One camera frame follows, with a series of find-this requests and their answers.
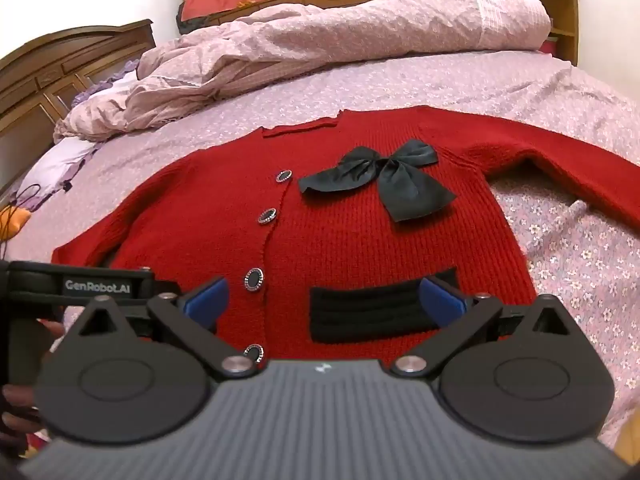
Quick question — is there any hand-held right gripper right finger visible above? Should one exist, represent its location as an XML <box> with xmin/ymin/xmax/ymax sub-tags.
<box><xmin>390</xmin><ymin>276</ymin><xmax>577</xmax><ymax>379</ymax></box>

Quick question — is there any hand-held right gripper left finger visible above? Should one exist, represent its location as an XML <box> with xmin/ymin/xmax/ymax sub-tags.
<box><xmin>62</xmin><ymin>276</ymin><xmax>258</xmax><ymax>379</ymax></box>

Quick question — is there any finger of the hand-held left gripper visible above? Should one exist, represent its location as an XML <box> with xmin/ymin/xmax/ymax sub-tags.
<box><xmin>151</xmin><ymin>280</ymin><xmax>184</xmax><ymax>300</ymax></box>

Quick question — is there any red knit cardigan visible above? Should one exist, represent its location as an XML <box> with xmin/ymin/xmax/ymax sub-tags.
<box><xmin>51</xmin><ymin>105</ymin><xmax>640</xmax><ymax>364</ymax></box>

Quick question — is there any person's left hand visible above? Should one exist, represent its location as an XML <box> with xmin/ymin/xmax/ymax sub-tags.
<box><xmin>0</xmin><ymin>318</ymin><xmax>67</xmax><ymax>444</ymax></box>

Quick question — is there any orange cloth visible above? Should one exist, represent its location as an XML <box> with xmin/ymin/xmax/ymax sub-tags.
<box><xmin>0</xmin><ymin>204</ymin><xmax>32</xmax><ymax>247</ymax></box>

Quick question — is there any purple ruffled pillow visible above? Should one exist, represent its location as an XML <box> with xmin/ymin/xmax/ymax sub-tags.
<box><xmin>22</xmin><ymin>69</ymin><xmax>142</xmax><ymax>212</ymax></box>

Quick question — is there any pink floral bed sheet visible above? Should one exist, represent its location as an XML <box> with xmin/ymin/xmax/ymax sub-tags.
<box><xmin>0</xmin><ymin>50</ymin><xmax>640</xmax><ymax>466</ymax></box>

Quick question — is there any dark wooden headboard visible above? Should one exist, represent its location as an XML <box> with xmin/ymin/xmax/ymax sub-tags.
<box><xmin>0</xmin><ymin>19</ymin><xmax>155</xmax><ymax>196</ymax></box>

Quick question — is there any pink floral quilt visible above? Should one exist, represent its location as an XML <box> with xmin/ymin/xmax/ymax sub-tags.
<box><xmin>52</xmin><ymin>0</ymin><xmax>553</xmax><ymax>143</ymax></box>

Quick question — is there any wooden shelf cabinet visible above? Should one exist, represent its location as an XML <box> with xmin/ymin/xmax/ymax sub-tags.
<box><xmin>207</xmin><ymin>0</ymin><xmax>581</xmax><ymax>67</ymax></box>

